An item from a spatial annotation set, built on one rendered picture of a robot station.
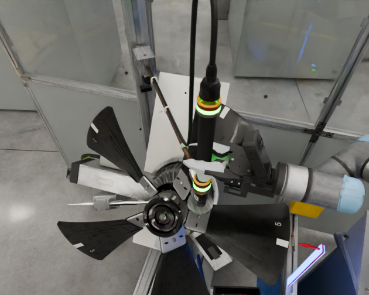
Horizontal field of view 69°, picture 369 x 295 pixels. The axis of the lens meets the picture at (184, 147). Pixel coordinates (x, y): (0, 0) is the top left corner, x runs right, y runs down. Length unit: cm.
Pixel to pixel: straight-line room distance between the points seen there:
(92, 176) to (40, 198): 152
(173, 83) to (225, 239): 57
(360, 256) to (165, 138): 74
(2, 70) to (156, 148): 225
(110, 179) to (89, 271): 119
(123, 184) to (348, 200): 69
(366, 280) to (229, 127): 64
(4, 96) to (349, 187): 312
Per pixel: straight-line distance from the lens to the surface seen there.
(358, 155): 73
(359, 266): 105
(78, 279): 212
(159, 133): 103
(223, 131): 74
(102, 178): 102
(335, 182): 61
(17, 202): 260
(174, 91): 101
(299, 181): 59
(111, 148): 85
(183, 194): 79
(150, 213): 80
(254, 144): 51
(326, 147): 156
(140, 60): 108
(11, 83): 314
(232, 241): 81
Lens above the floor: 192
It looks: 48 degrees down
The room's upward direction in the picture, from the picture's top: straight up
